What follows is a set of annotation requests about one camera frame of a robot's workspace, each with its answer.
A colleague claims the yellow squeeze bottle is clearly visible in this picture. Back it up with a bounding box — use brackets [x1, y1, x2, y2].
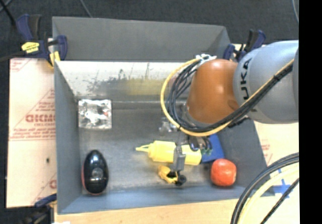
[135, 140, 203, 166]

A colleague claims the small yellow and black toy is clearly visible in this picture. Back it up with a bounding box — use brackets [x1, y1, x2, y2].
[157, 165, 187, 186]

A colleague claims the blue sponge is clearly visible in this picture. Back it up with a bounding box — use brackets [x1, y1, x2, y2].
[200, 134, 225, 164]

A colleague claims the red apple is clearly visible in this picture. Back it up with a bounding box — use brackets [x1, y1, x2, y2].
[210, 158, 237, 188]

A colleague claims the black egg-shaped object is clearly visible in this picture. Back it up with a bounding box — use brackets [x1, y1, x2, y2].
[82, 149, 110, 196]

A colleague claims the grey metal bin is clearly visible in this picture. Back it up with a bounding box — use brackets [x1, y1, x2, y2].
[52, 16, 275, 215]

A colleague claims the brown cardboard board red print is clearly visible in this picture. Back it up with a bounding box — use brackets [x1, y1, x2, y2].
[5, 57, 299, 209]

